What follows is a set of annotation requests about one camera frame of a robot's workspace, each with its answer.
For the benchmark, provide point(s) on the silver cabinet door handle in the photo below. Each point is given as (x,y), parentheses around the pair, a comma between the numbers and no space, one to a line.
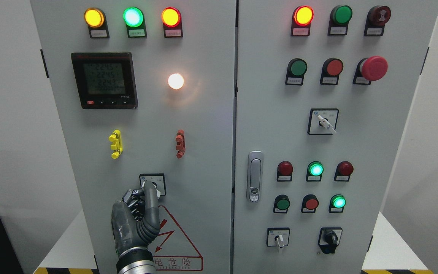
(254,176)

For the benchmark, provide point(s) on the dark red indicator light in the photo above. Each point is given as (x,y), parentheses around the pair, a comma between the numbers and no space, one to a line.
(343,172)
(285,172)

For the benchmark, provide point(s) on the green indicator light top right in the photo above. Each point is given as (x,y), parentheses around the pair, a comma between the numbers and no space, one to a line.
(339,19)

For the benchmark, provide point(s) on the yellow terminal clip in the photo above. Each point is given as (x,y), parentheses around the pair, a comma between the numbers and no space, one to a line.
(116,144)

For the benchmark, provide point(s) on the red push button upper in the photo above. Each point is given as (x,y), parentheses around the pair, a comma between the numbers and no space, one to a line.
(331,70)

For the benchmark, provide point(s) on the red lit indicator light right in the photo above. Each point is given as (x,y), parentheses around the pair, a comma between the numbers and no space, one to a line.
(301,21)

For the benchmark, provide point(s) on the red-rimmed yellow indicator light left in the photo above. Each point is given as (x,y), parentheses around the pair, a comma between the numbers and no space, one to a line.
(171,18)

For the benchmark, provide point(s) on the black rotary selector switch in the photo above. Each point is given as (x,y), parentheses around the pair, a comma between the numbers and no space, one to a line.
(329,239)

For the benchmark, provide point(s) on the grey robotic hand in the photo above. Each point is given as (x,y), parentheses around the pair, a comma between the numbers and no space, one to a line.
(129,233)

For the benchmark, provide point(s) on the dark red indicator light left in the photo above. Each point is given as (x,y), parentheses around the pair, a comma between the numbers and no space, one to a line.
(285,172)

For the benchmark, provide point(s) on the red electrical hazard warning sticker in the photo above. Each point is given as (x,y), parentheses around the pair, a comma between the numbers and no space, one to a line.
(172,249)

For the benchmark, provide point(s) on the red emergency stop button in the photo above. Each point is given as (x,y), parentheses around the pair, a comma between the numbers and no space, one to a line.
(370,69)

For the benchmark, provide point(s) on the green push button upper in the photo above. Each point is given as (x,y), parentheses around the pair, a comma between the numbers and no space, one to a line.
(296,70)

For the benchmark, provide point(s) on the green lit indicator light middle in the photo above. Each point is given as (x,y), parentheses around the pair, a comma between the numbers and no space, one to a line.
(314,172)

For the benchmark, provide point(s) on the white rotary selector switch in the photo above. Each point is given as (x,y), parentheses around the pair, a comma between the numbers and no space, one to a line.
(157,179)
(322,121)
(278,237)

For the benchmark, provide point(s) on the green lit indicator light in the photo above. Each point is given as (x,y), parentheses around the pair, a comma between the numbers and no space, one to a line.
(135,22)
(314,172)

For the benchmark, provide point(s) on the yellow indicator light top left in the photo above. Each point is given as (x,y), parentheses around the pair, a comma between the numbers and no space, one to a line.
(96,23)

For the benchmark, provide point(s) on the red terminal clip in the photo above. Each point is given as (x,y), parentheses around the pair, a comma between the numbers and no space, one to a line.
(180,143)

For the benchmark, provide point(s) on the small clear bulb light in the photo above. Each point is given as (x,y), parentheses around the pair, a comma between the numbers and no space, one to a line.
(175,81)

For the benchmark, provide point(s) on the black digital power meter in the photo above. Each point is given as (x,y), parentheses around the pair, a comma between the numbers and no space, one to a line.
(105,80)

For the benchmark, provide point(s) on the red push button lower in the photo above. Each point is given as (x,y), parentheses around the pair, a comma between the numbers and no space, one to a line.
(309,204)

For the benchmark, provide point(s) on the green lit indicator light left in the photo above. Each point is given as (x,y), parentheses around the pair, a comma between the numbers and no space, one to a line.
(135,22)

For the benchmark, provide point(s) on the green lit push button lower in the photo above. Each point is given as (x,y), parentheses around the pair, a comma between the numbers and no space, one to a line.
(337,204)

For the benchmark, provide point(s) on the dark red buzzer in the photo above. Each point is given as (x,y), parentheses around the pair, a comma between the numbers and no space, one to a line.
(376,20)

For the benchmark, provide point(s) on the black silver robot forearm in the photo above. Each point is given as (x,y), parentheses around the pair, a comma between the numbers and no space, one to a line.
(137,260)

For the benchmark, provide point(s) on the grey electrical control cabinet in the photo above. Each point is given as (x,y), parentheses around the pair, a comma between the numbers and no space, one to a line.
(233,56)

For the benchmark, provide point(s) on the red push button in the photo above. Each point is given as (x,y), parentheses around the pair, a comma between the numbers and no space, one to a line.
(309,204)
(331,70)

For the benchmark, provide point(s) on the dark red indicator light right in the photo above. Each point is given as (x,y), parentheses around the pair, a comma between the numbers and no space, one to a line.
(343,172)

